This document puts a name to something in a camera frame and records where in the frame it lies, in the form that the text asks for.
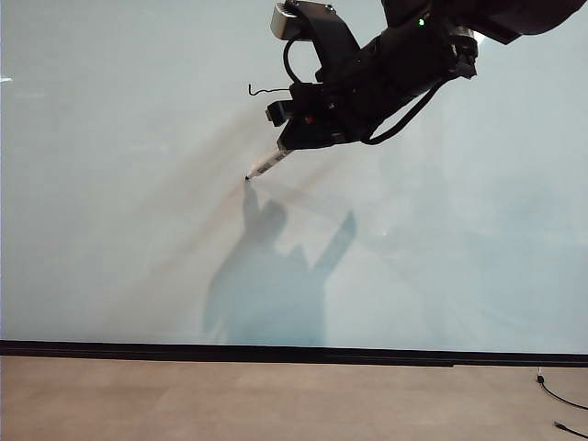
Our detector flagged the black camera cable loop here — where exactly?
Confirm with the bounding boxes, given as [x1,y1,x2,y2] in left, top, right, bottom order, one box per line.
[282,37,305,86]

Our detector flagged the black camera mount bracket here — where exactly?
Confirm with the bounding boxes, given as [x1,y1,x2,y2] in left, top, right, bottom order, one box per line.
[292,0,365,85]

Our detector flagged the black cable with flat plug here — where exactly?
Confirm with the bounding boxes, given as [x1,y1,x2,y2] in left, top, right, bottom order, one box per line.
[553,420,588,439]

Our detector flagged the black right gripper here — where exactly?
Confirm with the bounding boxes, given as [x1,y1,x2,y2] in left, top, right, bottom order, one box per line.
[266,17,481,153]

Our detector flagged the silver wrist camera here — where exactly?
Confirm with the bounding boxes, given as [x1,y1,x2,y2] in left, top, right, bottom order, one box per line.
[270,1,305,41]

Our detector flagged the black cable with round plug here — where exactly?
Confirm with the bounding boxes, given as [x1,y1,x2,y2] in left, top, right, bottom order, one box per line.
[535,366,588,412]

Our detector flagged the white whiteboard marker pen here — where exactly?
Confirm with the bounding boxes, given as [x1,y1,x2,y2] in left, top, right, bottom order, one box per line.
[244,147,293,181]

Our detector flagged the black whiteboard bottom rail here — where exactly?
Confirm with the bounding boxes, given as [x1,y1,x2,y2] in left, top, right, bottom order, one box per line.
[0,339,588,369]

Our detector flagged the white glossy whiteboard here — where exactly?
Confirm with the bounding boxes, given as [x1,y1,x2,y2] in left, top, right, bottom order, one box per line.
[0,0,588,355]

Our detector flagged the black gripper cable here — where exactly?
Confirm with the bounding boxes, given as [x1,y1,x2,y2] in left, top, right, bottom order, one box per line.
[361,77,447,147]

